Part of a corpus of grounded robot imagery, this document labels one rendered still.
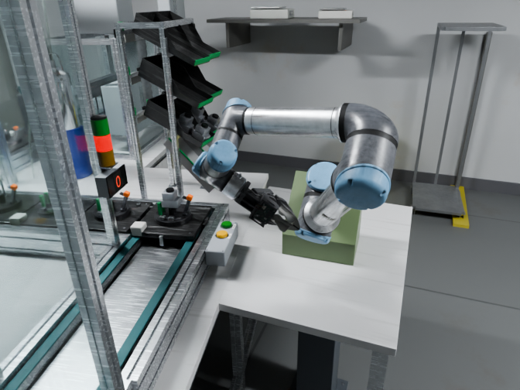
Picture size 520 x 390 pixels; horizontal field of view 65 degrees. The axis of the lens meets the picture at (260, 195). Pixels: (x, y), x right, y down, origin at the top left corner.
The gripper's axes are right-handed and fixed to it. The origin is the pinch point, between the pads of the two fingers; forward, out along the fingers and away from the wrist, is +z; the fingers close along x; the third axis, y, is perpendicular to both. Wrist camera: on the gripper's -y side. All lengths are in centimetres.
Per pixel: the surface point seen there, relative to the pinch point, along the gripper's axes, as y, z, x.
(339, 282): -8.3, 25.8, -11.4
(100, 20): -126, -137, -14
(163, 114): -45, -61, -11
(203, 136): -47, -43, -9
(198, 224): -21.7, -24.2, -30.7
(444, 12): -288, 47, 127
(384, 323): 9.6, 37.2, -5.8
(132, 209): -31, -49, -47
